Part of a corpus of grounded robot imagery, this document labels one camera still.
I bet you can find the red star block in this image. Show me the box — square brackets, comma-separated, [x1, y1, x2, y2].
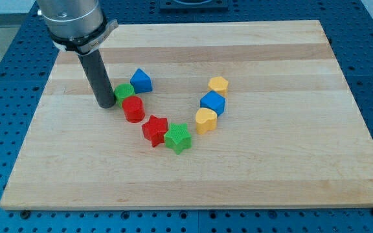
[142, 115, 168, 147]

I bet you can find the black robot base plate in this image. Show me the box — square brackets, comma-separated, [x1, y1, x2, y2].
[157, 0, 229, 11]

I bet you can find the blue triangle block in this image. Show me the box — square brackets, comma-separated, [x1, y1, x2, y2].
[130, 69, 153, 94]

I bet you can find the yellow hexagon block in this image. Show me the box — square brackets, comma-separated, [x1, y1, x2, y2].
[208, 76, 229, 97]

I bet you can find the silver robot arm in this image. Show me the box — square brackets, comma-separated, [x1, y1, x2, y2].
[37, 0, 119, 109]

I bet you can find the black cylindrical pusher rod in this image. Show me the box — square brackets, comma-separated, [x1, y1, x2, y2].
[78, 50, 115, 109]

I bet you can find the yellow heart block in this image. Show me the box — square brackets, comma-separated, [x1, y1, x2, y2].
[195, 107, 218, 135]

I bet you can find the green star block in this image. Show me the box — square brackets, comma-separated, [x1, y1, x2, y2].
[164, 123, 192, 155]

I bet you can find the black clamp flange with bracket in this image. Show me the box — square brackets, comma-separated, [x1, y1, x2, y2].
[49, 19, 119, 54]

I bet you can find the blue cube block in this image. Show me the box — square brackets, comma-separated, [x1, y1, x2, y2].
[199, 91, 226, 116]

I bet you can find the red cylinder block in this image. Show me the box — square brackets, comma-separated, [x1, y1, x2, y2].
[122, 96, 145, 123]

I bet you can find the green cylinder block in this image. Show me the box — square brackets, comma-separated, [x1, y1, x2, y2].
[114, 83, 135, 107]

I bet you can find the wooden board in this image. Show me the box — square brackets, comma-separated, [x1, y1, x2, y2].
[0, 20, 373, 210]

